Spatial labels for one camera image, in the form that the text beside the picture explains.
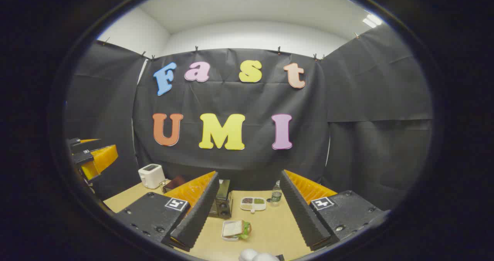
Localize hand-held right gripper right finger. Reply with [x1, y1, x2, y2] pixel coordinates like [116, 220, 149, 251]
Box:
[279, 169, 386, 251]

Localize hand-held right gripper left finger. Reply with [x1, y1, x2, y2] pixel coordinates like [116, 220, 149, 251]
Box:
[115, 171, 220, 253]

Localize black electric oven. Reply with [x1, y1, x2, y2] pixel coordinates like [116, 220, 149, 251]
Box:
[162, 175, 233, 220]

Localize sandwich with lettuce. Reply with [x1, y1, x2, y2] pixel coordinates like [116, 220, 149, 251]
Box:
[223, 220, 252, 240]

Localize clear plastic water bottle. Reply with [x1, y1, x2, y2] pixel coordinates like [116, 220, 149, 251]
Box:
[270, 180, 283, 207]

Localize white rectangular plate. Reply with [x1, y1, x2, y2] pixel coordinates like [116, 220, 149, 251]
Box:
[221, 220, 240, 242]

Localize white divided tray of beans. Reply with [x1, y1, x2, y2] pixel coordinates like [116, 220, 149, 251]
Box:
[240, 197, 267, 214]

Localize white toaster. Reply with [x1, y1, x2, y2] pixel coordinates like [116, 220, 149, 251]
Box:
[138, 163, 166, 190]

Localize black backdrop cloth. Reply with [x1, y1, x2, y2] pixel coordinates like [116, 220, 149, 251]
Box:
[65, 25, 433, 211]

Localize ceiling light panel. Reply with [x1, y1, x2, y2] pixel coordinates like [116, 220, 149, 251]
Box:
[362, 14, 383, 29]

